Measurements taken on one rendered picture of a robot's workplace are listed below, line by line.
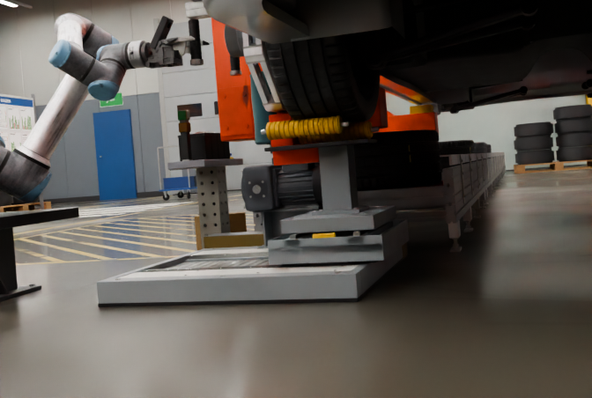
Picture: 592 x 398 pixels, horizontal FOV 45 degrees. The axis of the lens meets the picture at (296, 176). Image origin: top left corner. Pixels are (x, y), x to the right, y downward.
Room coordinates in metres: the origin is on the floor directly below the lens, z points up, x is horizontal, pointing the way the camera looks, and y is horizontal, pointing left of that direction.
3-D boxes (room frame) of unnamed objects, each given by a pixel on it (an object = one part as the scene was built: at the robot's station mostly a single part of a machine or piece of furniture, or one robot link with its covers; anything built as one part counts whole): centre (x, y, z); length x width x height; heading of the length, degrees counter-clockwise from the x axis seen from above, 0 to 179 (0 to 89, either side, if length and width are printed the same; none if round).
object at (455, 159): (3.99, -0.97, 0.28); 2.47 x 0.06 x 0.22; 163
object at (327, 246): (2.40, -0.14, 0.13); 0.50 x 0.36 x 0.10; 163
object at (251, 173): (2.77, 0.00, 0.26); 0.42 x 0.18 x 0.35; 73
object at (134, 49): (2.41, 0.49, 0.81); 0.10 x 0.05 x 0.09; 163
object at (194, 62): (2.36, 0.30, 0.83); 0.04 x 0.04 x 0.16
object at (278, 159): (2.44, -0.02, 0.48); 0.16 x 0.12 x 0.17; 73
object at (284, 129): (2.30, -0.04, 0.51); 0.29 x 0.06 x 0.06; 73
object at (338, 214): (2.40, -0.14, 0.32); 0.40 x 0.30 x 0.28; 163
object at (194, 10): (2.35, 0.27, 0.93); 0.09 x 0.05 x 0.05; 73
